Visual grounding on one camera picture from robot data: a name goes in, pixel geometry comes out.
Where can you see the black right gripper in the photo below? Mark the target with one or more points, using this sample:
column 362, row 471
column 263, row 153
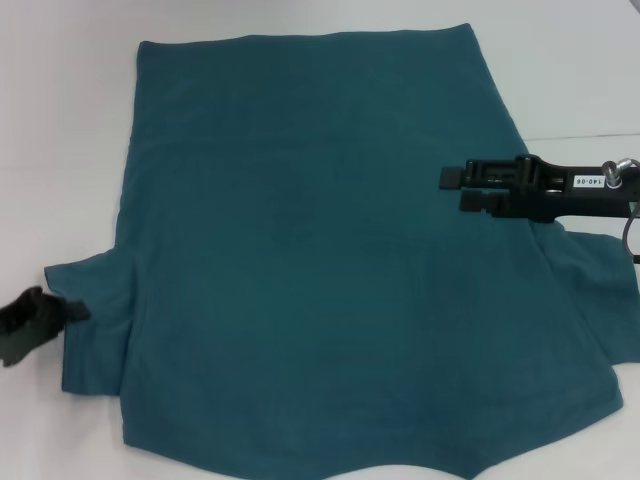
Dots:
column 575, row 200

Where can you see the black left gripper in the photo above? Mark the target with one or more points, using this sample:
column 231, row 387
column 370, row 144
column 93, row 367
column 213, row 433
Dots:
column 30, row 325

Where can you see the teal blue t-shirt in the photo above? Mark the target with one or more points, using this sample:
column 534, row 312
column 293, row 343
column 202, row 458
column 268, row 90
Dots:
column 325, row 225

